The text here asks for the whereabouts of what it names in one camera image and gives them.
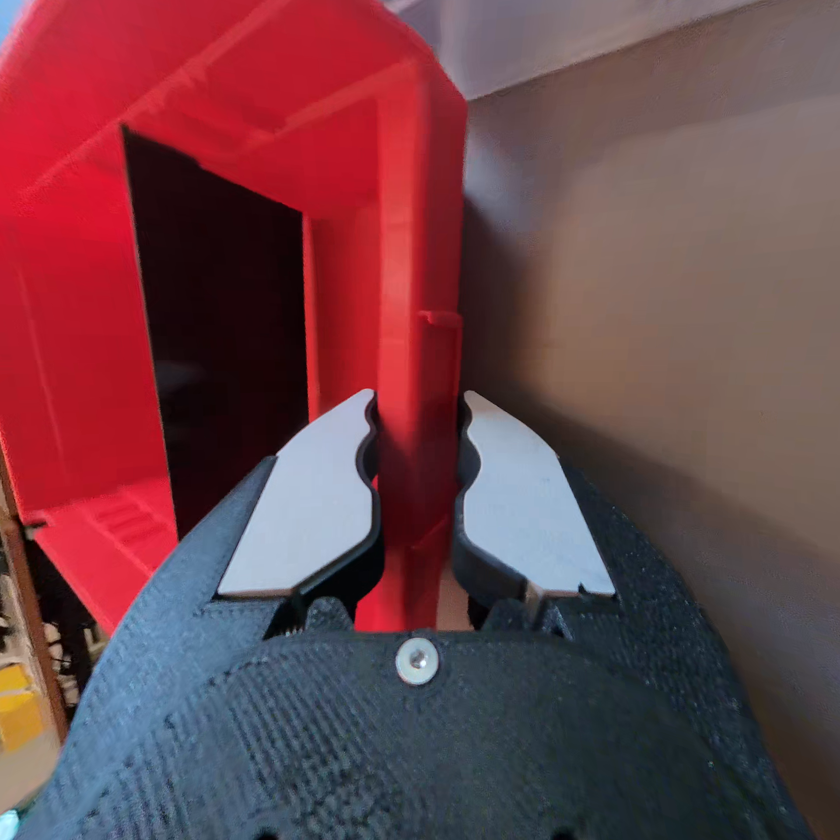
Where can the red plastic bin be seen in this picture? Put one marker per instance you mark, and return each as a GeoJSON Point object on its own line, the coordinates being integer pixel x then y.
{"type": "Point", "coordinates": [407, 197]}

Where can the yellow plastic bin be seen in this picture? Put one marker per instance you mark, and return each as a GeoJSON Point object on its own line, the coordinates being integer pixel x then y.
{"type": "Point", "coordinates": [19, 709]}

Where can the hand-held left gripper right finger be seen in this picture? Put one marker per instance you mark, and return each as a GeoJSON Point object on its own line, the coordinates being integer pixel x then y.
{"type": "Point", "coordinates": [531, 518]}

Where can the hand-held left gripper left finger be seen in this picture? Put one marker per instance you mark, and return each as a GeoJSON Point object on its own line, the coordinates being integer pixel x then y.
{"type": "Point", "coordinates": [302, 518]}

